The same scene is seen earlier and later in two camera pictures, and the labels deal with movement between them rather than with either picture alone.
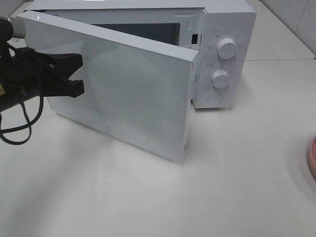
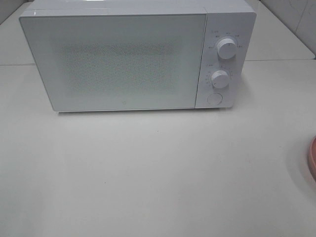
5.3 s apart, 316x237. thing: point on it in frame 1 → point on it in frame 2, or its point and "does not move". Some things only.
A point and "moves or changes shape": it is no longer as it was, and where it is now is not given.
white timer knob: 219,79 does not move
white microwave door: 137,90 moves or changes shape
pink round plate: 312,157 does not move
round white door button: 215,98 does not move
